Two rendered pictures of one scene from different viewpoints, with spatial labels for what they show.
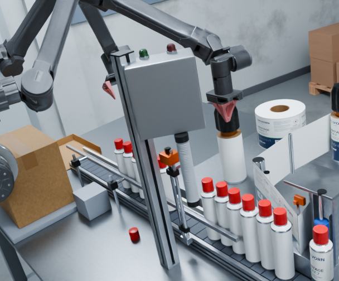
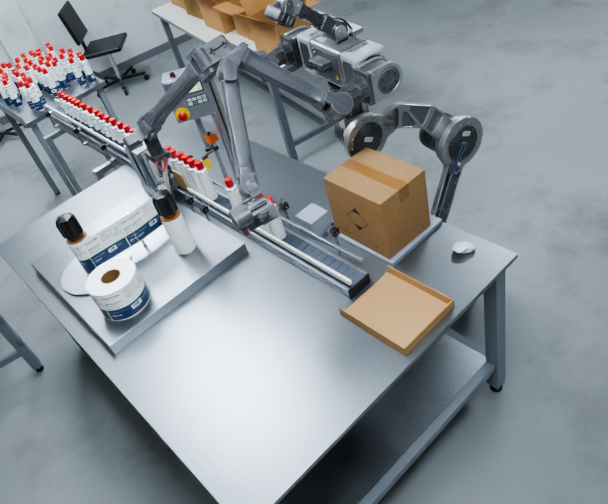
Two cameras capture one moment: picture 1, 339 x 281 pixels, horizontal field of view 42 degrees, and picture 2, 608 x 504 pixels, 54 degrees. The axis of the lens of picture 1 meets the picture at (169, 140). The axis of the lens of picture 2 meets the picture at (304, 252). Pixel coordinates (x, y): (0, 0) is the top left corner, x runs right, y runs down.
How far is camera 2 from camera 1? 3.48 m
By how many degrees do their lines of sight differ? 114
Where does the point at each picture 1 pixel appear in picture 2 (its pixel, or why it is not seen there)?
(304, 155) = (125, 242)
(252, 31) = not seen: outside the picture
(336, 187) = not seen: hidden behind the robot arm
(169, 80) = not seen: hidden behind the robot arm
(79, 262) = (311, 188)
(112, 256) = (287, 194)
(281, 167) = (148, 225)
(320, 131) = (101, 242)
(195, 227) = (225, 202)
